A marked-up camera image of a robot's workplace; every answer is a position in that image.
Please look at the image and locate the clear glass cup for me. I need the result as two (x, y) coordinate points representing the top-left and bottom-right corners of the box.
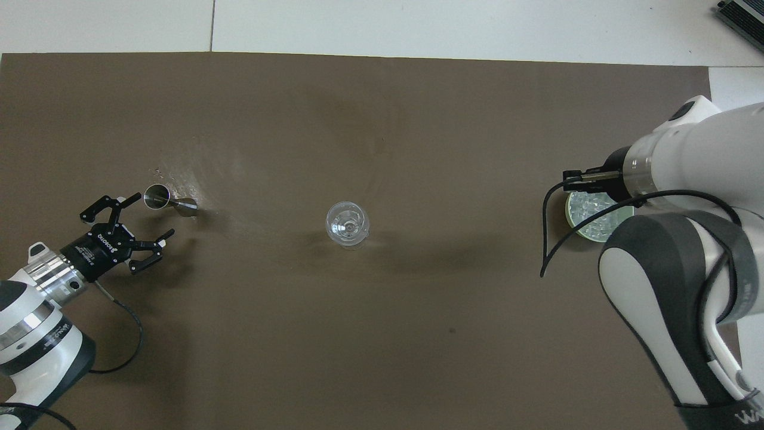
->
(325, 201), (371, 251)

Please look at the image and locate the green bowl of ice cubes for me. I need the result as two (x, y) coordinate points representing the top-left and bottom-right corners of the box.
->
(565, 189), (636, 243)

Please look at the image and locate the steel double jigger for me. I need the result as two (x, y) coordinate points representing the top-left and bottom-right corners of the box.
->
(143, 184), (199, 217)

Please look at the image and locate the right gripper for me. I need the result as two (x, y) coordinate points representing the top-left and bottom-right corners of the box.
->
(591, 146), (637, 202)

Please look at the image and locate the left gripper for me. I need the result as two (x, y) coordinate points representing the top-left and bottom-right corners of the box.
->
(59, 192), (176, 283)

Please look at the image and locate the black stand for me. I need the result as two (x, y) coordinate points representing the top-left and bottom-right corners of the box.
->
(715, 0), (764, 44)

